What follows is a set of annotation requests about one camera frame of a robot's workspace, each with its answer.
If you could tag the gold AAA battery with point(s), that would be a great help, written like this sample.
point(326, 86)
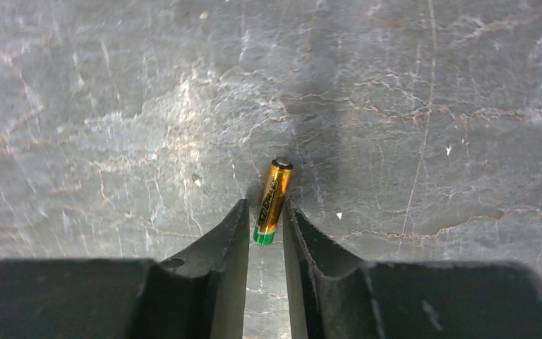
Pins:
point(274, 193)

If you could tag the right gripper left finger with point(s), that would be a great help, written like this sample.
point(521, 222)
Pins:
point(198, 292)

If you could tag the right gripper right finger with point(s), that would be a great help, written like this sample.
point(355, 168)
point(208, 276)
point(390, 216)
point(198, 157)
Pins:
point(333, 293)

